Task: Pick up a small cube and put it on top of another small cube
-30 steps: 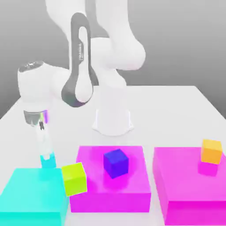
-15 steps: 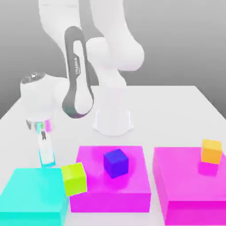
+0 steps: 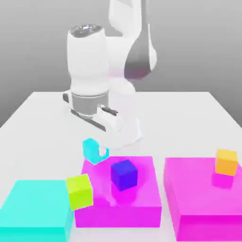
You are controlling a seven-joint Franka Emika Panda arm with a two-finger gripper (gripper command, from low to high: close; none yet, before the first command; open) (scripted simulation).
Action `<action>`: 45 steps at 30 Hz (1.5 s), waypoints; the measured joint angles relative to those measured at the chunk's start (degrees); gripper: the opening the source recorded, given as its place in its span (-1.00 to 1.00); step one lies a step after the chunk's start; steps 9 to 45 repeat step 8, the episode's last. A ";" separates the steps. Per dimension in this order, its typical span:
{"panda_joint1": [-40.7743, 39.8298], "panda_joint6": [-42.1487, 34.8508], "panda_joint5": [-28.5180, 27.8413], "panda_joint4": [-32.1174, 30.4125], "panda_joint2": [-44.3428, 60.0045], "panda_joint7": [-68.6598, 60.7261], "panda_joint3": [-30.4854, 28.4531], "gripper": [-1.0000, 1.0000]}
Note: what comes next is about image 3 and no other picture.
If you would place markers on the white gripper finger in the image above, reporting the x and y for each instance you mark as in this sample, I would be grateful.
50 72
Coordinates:
102 151

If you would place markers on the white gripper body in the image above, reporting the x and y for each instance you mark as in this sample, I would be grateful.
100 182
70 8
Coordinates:
88 122

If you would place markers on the small cyan cube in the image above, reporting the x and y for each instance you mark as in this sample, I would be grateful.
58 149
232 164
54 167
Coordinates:
89 149

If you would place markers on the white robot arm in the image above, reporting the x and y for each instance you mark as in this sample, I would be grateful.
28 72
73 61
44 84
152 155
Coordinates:
87 62

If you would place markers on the small blue cube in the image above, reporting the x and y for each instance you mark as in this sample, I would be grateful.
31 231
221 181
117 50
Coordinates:
123 174

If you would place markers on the small lime green cube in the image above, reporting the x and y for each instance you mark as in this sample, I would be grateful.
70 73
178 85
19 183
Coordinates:
80 191

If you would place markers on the small orange cube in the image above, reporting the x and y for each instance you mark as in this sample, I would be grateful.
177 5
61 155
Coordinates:
226 162

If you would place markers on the large magenta box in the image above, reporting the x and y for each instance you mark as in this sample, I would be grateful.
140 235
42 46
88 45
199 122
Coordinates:
196 191
147 191

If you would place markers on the large cyan box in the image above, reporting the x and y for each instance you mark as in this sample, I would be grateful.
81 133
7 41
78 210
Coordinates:
30 208

